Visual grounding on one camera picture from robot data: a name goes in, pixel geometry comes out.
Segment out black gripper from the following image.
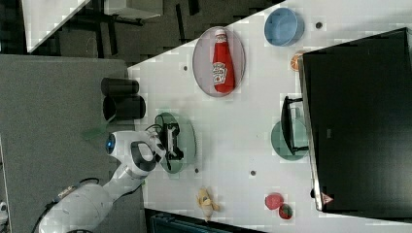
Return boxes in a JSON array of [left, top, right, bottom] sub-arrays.
[[160, 123, 184, 161]]

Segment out green plastic strainer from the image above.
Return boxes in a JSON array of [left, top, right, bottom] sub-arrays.
[[154, 112, 196, 174]]

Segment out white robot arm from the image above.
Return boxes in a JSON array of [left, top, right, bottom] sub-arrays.
[[37, 123, 180, 233]]

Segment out black cylinder lower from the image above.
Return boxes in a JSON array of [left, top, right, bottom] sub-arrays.
[[103, 95, 146, 121]]

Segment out black cylinder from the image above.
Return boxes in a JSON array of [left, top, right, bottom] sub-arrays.
[[101, 78, 139, 96], [103, 95, 146, 121]]

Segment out red ketchup bottle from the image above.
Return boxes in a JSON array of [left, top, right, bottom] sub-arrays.
[[212, 29, 235, 93]]

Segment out black cylinder upper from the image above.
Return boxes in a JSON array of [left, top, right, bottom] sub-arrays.
[[101, 78, 139, 96]]

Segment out yellow banana toy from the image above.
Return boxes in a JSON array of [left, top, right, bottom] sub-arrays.
[[196, 187, 221, 221]]

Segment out grey round plate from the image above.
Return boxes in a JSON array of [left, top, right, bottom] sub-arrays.
[[192, 26, 246, 97]]

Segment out dark blue crate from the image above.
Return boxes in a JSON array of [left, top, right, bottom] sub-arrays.
[[149, 214, 246, 233]]

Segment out mint green mug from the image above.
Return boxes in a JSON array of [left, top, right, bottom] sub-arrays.
[[271, 107, 308, 161]]

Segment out red apple toy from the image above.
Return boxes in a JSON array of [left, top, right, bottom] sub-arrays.
[[264, 193, 284, 210]]

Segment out red strawberry toy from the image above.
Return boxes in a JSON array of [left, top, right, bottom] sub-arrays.
[[278, 204, 293, 219]]

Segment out orange fruit toy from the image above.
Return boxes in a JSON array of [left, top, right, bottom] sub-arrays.
[[290, 52, 303, 72]]

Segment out blue bowl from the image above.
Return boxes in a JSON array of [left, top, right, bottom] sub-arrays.
[[264, 8, 304, 47]]

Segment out white side table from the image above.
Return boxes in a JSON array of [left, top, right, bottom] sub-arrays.
[[20, 0, 90, 52]]

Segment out black microwave oven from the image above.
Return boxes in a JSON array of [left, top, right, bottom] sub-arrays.
[[281, 27, 412, 222]]

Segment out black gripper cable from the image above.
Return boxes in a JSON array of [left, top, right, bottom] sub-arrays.
[[144, 123, 173, 172]]

